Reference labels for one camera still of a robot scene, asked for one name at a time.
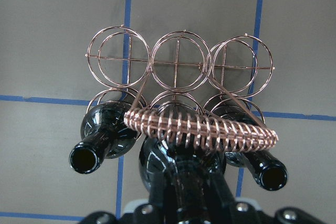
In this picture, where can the black bottle in basket right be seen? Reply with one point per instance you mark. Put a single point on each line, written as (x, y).
(268, 172)

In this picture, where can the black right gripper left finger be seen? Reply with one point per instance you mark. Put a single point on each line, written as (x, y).
(118, 212)

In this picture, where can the copper wire wine basket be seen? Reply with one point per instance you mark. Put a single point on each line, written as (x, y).
(186, 93)

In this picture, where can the black wine bottle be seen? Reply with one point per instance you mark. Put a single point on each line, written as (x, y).
(179, 166)

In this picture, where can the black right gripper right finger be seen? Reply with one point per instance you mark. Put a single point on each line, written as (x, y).
(243, 211)

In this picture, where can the black bottle in basket left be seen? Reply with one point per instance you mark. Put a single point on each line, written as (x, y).
(103, 135)

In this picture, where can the black bottle in basket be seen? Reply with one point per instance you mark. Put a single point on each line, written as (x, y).
(268, 172)
(103, 135)

